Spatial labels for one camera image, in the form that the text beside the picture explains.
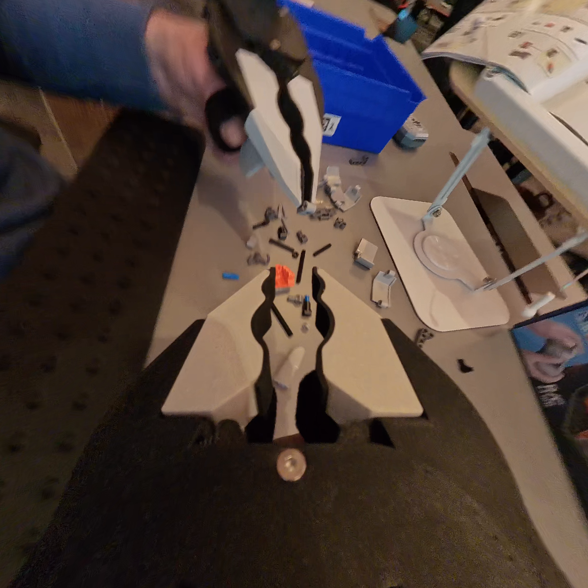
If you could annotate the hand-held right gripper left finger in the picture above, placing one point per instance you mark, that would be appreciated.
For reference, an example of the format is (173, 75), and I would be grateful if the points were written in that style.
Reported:
(211, 367)

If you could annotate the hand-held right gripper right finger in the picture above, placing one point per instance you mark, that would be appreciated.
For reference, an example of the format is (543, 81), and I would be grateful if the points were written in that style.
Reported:
(372, 367)

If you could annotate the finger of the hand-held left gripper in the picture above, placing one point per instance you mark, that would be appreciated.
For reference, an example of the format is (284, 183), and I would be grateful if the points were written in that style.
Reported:
(266, 119)
(312, 119)

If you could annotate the light grey axle connector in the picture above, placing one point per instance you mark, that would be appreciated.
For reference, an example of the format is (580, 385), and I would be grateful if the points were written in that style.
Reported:
(307, 208)

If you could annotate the black connector with blue pin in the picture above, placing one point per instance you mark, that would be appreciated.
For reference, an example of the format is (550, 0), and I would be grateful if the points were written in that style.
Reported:
(306, 305)

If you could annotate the person's left forearm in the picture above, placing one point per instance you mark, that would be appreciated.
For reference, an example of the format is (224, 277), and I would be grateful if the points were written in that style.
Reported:
(78, 46)

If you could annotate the person's left hand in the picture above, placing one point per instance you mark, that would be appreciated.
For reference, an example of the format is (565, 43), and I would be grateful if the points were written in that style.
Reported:
(183, 59)

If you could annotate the blue plastic bin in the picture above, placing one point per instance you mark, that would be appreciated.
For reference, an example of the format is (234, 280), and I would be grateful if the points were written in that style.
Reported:
(358, 92)

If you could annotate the grey block piece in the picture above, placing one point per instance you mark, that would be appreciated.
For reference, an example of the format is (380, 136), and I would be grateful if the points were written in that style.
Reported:
(331, 177)
(366, 253)

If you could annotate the dark grey short beam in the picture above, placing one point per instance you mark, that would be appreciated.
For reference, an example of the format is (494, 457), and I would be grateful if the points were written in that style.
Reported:
(425, 336)

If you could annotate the white pointed panel piece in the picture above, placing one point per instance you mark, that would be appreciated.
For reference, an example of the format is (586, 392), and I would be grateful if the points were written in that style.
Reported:
(290, 365)

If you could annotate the black axle pin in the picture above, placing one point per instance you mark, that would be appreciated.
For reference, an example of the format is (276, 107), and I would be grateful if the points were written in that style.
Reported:
(281, 320)

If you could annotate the small black connector piece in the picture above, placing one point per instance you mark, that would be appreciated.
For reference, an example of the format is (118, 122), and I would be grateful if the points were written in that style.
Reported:
(465, 365)

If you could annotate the grey electronic module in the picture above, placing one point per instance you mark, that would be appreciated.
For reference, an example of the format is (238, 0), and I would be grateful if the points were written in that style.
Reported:
(411, 134)

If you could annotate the orange wedge piece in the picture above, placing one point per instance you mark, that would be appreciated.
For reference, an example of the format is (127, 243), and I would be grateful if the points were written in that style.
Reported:
(284, 278)

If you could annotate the white book stand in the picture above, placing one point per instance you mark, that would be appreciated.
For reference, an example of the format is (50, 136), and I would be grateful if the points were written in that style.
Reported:
(459, 285)

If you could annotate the scattered small black grey pieces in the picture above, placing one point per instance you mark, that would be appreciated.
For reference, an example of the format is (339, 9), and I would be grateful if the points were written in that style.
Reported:
(285, 246)

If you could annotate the small dark teal box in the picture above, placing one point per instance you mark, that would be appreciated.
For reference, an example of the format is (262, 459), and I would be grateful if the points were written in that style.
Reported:
(402, 25)

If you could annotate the blue toy cardboard box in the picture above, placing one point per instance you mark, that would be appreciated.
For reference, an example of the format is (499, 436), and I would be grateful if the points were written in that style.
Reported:
(556, 390)

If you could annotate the open instruction booklet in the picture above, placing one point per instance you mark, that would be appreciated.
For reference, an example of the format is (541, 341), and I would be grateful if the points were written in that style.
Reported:
(519, 41)

